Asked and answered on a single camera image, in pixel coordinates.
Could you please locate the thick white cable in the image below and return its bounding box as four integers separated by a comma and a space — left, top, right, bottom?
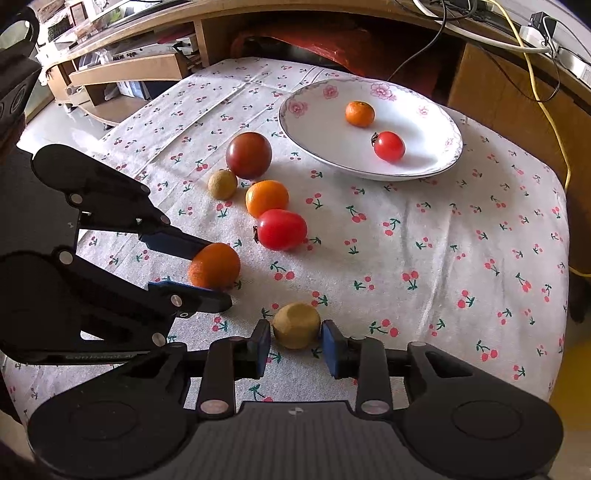
410, 0, 553, 56

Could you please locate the cherry print tablecloth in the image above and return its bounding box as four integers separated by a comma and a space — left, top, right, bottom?
1, 58, 569, 419

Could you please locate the wooden curved desk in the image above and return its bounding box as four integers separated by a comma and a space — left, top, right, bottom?
45, 1, 590, 189

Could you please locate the small mandarin with leaf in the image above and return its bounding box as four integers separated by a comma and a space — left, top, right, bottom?
345, 101, 376, 128

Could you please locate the white floral porcelain bowl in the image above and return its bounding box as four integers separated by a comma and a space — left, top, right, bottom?
279, 77, 464, 182

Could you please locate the red plastic bag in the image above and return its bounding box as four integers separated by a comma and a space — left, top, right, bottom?
230, 23, 442, 95

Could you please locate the orange round tomato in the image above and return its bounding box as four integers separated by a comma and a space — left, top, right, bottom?
245, 180, 290, 218

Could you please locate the rough orange mandarin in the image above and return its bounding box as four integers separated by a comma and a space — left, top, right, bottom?
187, 243, 240, 291

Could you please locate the oval red cherry tomato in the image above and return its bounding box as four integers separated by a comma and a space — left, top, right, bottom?
253, 209, 308, 251

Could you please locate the tan longan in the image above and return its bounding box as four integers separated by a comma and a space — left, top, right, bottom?
207, 170, 238, 200
271, 302, 321, 350

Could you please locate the white power strip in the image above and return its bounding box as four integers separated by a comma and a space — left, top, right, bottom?
519, 21, 559, 50

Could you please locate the dark red large tomato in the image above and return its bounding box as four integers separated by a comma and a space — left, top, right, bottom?
225, 132, 273, 180

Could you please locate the yellow cable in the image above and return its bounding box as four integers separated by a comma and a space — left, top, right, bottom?
484, 0, 591, 278

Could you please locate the small round red tomato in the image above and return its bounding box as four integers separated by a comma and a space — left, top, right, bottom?
370, 131, 406, 163

